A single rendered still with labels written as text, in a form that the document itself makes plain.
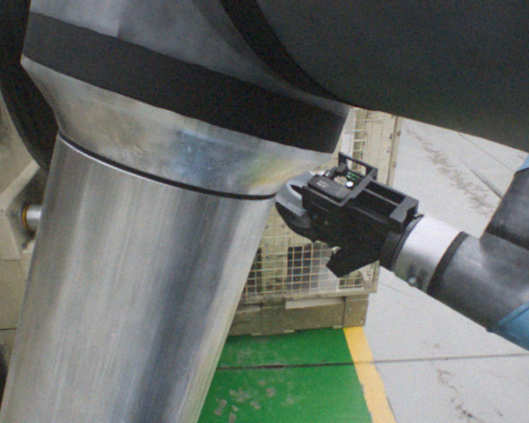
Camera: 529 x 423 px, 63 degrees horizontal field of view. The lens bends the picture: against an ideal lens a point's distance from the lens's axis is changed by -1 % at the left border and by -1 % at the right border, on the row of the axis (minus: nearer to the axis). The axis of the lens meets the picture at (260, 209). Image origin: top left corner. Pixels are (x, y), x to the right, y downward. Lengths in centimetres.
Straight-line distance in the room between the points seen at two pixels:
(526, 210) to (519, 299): 8
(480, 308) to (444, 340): 147
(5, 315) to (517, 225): 90
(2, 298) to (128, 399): 84
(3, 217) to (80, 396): 60
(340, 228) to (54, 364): 37
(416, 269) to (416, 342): 142
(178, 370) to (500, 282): 34
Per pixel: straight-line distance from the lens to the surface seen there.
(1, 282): 98
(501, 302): 45
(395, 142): 132
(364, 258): 52
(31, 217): 79
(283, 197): 55
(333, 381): 167
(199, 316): 16
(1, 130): 83
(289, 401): 160
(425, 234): 46
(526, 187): 46
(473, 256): 46
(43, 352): 18
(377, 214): 49
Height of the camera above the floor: 125
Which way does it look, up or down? 28 degrees down
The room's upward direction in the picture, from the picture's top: straight up
